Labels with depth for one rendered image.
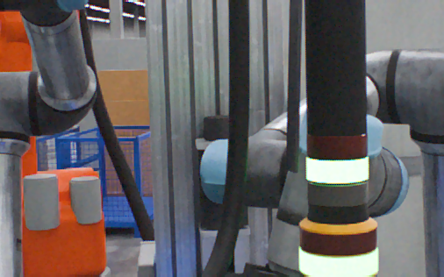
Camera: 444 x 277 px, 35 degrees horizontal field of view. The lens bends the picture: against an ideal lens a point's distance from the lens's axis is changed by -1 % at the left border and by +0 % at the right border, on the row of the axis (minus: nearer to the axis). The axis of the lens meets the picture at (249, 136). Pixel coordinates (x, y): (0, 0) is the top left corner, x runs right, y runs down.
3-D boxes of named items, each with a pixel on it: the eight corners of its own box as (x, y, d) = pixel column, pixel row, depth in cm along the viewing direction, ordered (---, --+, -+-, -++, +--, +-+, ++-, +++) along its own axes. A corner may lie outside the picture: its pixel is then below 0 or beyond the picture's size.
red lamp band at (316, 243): (356, 260, 37) (355, 237, 37) (284, 250, 39) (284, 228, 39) (390, 241, 40) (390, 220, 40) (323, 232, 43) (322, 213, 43)
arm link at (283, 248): (333, 228, 70) (374, 245, 62) (320, 273, 70) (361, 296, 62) (263, 212, 67) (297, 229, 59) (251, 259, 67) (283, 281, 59)
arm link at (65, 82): (106, 142, 131) (83, 3, 85) (45, 145, 129) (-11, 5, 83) (104, 85, 134) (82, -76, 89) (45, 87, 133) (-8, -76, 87)
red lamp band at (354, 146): (350, 160, 37) (350, 137, 37) (295, 157, 39) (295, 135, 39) (377, 152, 40) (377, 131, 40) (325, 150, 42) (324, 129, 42)
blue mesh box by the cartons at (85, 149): (57, 236, 692) (51, 137, 682) (100, 209, 816) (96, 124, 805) (143, 237, 680) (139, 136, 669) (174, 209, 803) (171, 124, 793)
